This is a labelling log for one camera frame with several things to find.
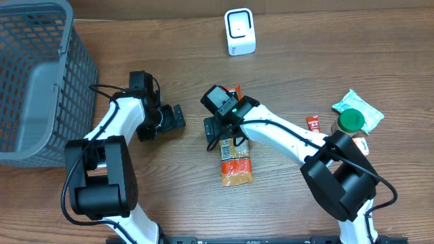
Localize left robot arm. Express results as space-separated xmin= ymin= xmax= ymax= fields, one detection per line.
xmin=60 ymin=70 xmax=186 ymax=243

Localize orange Kleenex tissue pack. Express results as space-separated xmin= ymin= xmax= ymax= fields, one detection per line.
xmin=353 ymin=137 xmax=370 ymax=156

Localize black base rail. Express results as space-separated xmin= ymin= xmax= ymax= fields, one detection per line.
xmin=105 ymin=236 xmax=409 ymax=244

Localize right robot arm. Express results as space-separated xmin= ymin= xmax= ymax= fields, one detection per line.
xmin=201 ymin=85 xmax=397 ymax=243

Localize teal tissue pack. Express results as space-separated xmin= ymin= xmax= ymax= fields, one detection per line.
xmin=332 ymin=89 xmax=384 ymax=135

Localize orange spaghetti packet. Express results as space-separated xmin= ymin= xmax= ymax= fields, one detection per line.
xmin=218 ymin=84 xmax=254 ymax=188

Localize green lidded jar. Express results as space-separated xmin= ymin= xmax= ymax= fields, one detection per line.
xmin=331 ymin=108 xmax=365 ymax=136

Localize white barcode scanner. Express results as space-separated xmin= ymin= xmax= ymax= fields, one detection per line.
xmin=224 ymin=7 xmax=256 ymax=56

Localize grey plastic mesh basket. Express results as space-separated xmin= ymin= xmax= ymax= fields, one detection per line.
xmin=1 ymin=0 xmax=98 ymax=167

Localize red coffee sachet stick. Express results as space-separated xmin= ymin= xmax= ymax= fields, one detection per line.
xmin=306 ymin=115 xmax=321 ymax=133

